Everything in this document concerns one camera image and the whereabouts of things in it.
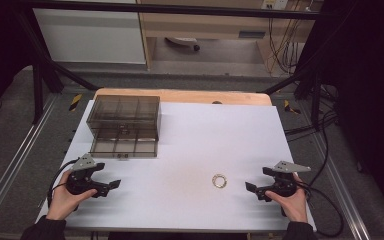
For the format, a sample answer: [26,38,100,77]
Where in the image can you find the white cabinet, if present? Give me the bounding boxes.
[32,7,147,65]

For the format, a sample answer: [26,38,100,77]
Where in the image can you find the person's left hand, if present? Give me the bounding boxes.
[45,169,99,221]

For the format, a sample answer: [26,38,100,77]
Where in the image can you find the left hand-held gripper black cable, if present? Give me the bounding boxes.
[46,159,80,208]

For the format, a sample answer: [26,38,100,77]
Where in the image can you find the smoky transparent drawer box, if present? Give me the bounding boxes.
[86,94,162,148]

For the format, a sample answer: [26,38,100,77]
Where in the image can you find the black floor cables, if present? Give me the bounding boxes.
[284,84,341,188]

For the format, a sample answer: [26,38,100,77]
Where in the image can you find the wooden table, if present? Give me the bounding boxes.
[93,87,274,107]

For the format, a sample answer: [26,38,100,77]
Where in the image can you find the black metal frame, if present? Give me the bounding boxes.
[14,0,339,125]

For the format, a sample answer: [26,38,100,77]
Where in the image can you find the yellow black tape strip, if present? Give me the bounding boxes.
[68,93,83,112]
[283,99,302,115]

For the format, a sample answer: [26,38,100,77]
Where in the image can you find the white wall socket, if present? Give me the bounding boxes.
[260,0,290,11]

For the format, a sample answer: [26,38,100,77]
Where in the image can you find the smoky transparent divided drawer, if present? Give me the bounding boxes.
[89,135,159,160]

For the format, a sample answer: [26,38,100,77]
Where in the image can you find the aluminium floor rail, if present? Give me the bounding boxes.
[311,131,373,240]
[0,94,61,229]

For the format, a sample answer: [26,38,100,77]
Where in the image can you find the hand-held gripper black cable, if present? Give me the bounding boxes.
[46,159,80,208]
[296,182,345,239]

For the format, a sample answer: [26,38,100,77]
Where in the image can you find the office chair base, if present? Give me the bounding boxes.
[164,36,201,53]

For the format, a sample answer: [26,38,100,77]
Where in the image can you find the right hand-held gripper black cable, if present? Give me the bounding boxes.
[296,182,345,239]

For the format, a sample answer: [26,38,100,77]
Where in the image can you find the gold ring bracelet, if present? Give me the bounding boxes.
[211,173,228,189]

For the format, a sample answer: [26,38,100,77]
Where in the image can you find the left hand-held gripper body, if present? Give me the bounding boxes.
[66,153,98,196]

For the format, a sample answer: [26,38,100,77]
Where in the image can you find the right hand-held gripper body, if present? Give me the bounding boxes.
[271,160,312,198]

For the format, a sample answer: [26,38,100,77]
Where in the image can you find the light wooden desk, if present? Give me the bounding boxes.
[135,0,325,75]

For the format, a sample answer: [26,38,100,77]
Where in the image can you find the person's right hand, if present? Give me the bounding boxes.
[264,173,310,224]

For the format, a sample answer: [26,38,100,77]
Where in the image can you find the bundle of hanging cables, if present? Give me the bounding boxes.
[265,8,309,77]

